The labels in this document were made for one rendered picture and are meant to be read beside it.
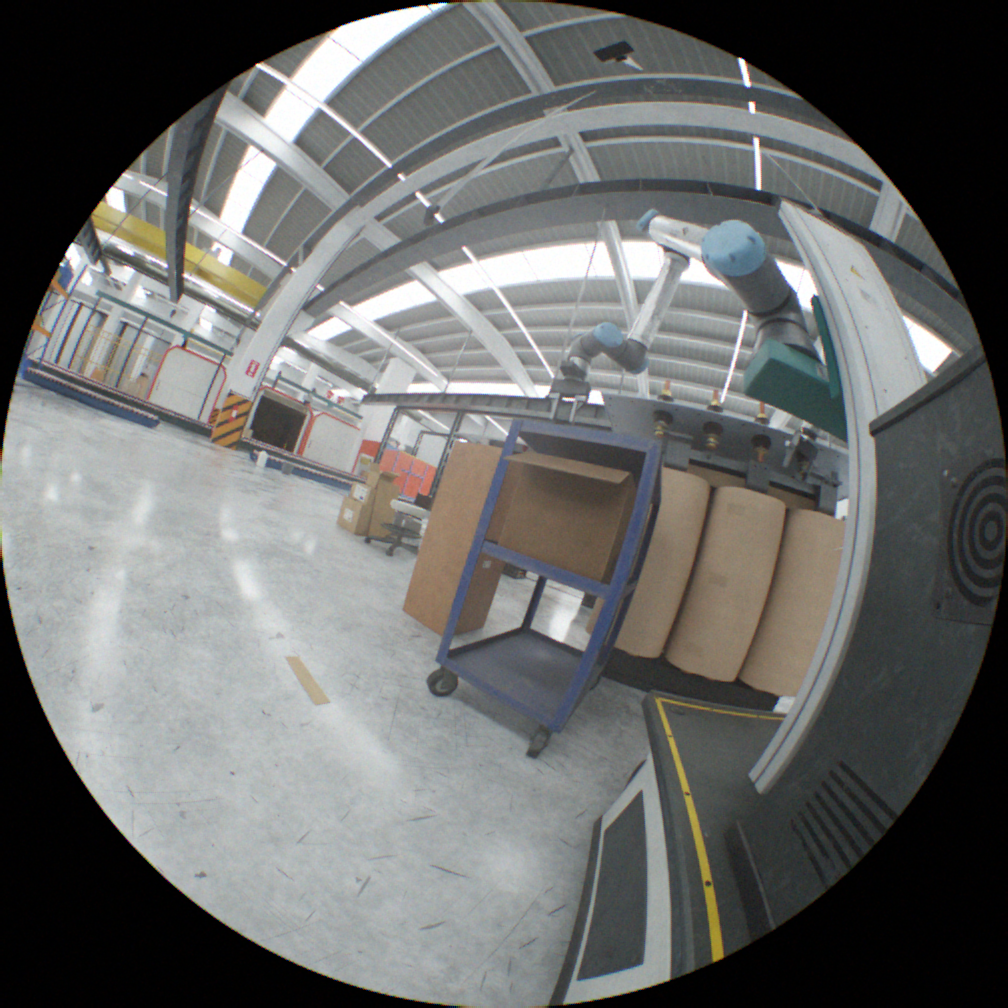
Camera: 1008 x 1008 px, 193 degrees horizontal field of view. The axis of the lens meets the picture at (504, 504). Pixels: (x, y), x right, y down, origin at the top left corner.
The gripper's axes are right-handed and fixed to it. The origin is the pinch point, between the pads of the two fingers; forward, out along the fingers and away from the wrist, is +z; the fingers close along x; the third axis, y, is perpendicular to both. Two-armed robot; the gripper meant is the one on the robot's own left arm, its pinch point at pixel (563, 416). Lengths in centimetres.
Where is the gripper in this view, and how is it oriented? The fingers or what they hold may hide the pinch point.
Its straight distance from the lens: 101.8
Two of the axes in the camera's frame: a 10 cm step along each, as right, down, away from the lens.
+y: 4.6, 2.0, 8.7
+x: -8.3, -2.4, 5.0
